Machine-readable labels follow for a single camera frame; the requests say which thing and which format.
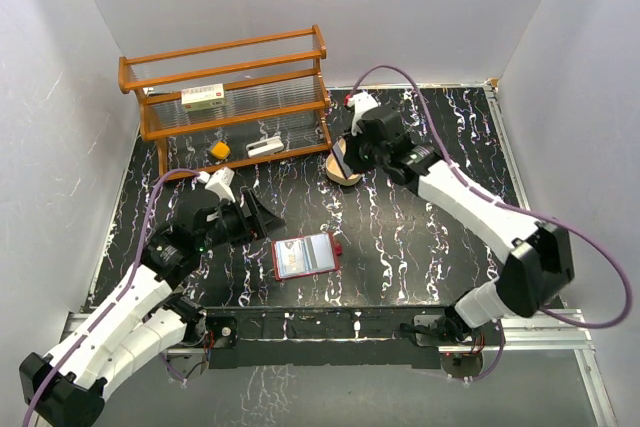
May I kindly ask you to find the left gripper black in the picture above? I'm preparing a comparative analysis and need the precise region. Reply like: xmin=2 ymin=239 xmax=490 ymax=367
xmin=198 ymin=189 xmax=285 ymax=251

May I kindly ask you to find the credit card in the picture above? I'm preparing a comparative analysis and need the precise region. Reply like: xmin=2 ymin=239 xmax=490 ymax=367
xmin=276 ymin=239 xmax=306 ymax=278
xmin=332 ymin=142 xmax=352 ymax=179

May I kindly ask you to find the red leather card holder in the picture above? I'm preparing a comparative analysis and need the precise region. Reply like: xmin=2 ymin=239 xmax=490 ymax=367
xmin=271 ymin=232 xmax=342 ymax=281

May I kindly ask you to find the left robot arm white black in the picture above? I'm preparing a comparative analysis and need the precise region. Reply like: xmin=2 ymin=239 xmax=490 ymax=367
xmin=19 ymin=187 xmax=285 ymax=426

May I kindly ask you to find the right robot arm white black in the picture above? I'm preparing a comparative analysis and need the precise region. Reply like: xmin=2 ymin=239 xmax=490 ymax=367
xmin=343 ymin=105 xmax=575 ymax=344

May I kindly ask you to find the beige oval tray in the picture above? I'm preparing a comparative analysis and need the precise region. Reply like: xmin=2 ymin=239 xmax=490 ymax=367
xmin=325 ymin=154 xmax=362 ymax=187

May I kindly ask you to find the white stapler-like object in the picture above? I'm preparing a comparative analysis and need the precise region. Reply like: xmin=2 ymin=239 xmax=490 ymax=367
xmin=246 ymin=136 xmax=284 ymax=158

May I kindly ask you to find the yellow square object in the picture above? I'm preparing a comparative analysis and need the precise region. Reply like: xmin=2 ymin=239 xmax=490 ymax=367
xmin=209 ymin=142 xmax=231 ymax=160

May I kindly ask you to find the wooden shelf rack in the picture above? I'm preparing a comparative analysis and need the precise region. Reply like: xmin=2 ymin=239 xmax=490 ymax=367
xmin=118 ymin=25 xmax=332 ymax=179

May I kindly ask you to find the white red box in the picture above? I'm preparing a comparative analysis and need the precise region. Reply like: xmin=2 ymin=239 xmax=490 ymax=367
xmin=181 ymin=83 xmax=227 ymax=112

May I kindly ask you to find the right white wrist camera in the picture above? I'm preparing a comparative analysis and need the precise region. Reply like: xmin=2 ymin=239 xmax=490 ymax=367
xmin=345 ymin=92 xmax=379 ymax=136

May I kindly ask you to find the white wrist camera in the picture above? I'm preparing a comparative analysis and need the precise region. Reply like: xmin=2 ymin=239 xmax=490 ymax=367
xmin=345 ymin=92 xmax=379 ymax=136
xmin=197 ymin=167 xmax=236 ymax=203

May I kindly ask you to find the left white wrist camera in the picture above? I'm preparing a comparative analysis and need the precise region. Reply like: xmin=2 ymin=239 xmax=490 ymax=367
xmin=197 ymin=167 xmax=236 ymax=203

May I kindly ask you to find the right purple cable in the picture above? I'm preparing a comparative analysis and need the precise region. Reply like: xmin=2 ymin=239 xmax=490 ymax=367
xmin=349 ymin=65 xmax=634 ymax=331

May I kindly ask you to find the purple cable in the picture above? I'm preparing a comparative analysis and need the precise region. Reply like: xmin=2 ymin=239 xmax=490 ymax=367
xmin=20 ymin=169 xmax=211 ymax=427
xmin=349 ymin=65 xmax=634 ymax=331

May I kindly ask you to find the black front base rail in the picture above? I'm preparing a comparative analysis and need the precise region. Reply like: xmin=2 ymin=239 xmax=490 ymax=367
xmin=206 ymin=306 xmax=441 ymax=370

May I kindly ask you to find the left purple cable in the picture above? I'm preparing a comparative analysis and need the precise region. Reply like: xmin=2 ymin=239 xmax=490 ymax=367
xmin=20 ymin=169 xmax=211 ymax=427

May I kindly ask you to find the aluminium frame rail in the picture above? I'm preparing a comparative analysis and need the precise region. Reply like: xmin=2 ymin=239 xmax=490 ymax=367
xmin=484 ymin=77 xmax=617 ymax=427

